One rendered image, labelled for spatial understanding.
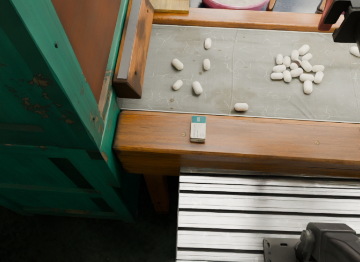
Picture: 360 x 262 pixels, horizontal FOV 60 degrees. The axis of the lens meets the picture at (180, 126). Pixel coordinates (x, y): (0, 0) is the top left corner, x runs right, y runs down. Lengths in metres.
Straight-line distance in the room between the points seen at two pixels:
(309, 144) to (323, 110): 0.13
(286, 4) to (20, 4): 0.96
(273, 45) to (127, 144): 0.51
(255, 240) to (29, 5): 0.65
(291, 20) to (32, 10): 0.77
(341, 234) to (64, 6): 0.60
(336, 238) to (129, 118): 0.50
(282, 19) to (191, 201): 0.58
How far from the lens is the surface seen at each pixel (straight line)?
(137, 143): 0.74
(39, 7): 0.41
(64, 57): 0.47
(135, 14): 0.84
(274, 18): 1.00
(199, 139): 0.72
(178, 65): 0.86
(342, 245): 0.62
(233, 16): 0.98
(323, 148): 0.80
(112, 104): 0.73
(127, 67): 0.73
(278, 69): 0.89
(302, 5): 1.22
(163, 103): 0.81
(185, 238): 0.77
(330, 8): 0.56
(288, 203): 0.82
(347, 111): 0.91
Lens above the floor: 1.43
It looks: 63 degrees down
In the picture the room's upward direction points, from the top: straight up
